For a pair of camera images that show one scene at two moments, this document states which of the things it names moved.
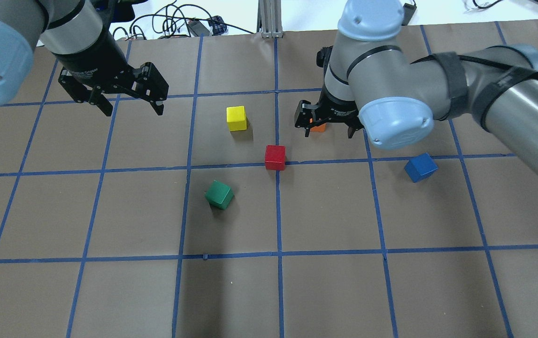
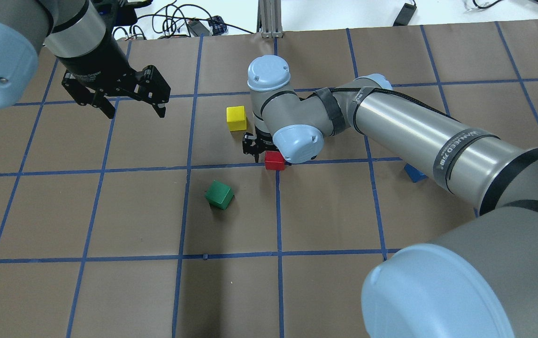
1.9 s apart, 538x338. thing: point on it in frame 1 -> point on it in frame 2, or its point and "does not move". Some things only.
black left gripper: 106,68 does not move
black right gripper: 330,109 -> 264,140
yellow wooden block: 236,118 does not move
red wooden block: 275,156 does not move
